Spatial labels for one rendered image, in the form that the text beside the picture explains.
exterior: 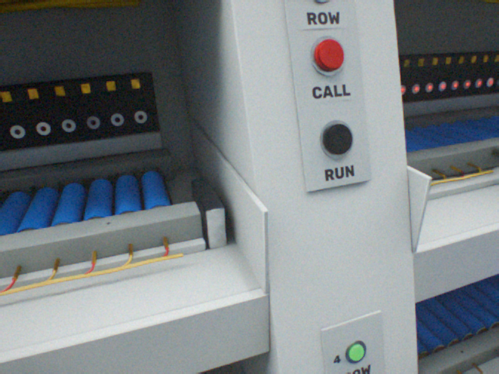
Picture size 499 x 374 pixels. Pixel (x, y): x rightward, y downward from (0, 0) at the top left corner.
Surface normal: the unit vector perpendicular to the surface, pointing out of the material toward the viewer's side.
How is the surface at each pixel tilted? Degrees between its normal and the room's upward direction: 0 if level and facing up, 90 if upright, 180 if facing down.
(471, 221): 18
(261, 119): 90
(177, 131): 90
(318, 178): 90
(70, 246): 108
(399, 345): 90
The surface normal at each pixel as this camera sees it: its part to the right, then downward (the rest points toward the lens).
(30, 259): 0.33, 0.40
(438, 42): 0.29, 0.10
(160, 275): -0.04, -0.90
